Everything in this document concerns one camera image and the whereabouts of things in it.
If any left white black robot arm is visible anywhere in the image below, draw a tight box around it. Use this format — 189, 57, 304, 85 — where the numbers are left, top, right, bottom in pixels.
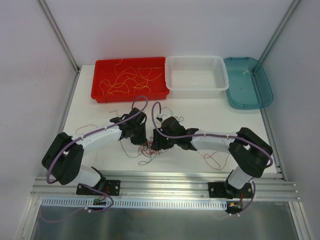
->
41, 107, 148, 196

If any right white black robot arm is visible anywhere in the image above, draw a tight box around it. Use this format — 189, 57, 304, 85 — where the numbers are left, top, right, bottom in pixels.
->
151, 116, 273, 199

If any white perforated plastic basket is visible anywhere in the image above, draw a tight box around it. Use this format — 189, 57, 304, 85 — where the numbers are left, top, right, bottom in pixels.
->
164, 55, 229, 99

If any red plastic tray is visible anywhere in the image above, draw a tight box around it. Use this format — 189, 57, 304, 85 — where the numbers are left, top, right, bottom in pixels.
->
91, 56, 170, 104

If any teal transparent plastic tray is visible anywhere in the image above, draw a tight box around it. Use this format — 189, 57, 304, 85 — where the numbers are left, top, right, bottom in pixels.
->
224, 57, 274, 110

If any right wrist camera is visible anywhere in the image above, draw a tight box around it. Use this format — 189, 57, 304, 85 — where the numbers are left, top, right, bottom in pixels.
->
156, 113, 168, 122

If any left aluminium frame post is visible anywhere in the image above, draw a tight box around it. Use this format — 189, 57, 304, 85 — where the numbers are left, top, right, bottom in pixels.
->
36, 0, 80, 73

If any aluminium frame post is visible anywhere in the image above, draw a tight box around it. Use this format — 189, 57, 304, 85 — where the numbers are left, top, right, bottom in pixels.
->
36, 0, 80, 73
258, 0, 303, 64

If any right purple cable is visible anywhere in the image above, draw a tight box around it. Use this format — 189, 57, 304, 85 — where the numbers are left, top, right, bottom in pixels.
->
151, 101, 274, 221

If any white slotted cable duct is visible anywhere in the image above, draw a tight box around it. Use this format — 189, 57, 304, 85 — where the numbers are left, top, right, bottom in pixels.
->
41, 197, 227, 211

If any aluminium extrusion rail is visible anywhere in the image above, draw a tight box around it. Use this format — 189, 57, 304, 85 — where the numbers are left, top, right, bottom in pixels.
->
31, 171, 300, 201

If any right aluminium frame post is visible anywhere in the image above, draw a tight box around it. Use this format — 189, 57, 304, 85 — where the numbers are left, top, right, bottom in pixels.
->
258, 0, 303, 64

